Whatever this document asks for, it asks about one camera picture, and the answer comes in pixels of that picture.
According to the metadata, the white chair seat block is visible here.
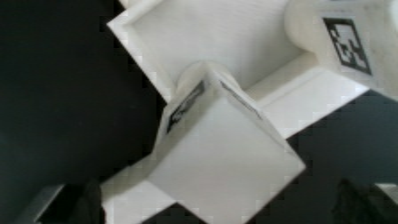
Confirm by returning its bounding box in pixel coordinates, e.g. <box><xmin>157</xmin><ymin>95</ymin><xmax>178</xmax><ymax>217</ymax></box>
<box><xmin>102</xmin><ymin>0</ymin><xmax>366</xmax><ymax>224</ymax></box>

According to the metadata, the white chair leg with tag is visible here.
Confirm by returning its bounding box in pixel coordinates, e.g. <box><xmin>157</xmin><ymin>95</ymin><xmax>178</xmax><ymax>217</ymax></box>
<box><xmin>285</xmin><ymin>0</ymin><xmax>398</xmax><ymax>101</ymax></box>

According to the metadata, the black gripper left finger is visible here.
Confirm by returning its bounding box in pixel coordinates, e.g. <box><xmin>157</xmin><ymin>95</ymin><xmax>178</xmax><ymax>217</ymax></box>
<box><xmin>16</xmin><ymin>180</ymin><xmax>105</xmax><ymax>224</ymax></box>

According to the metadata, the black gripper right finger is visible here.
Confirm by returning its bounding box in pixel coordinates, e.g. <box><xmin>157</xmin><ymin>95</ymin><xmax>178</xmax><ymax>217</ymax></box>
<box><xmin>333</xmin><ymin>179</ymin><xmax>398</xmax><ymax>224</ymax></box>

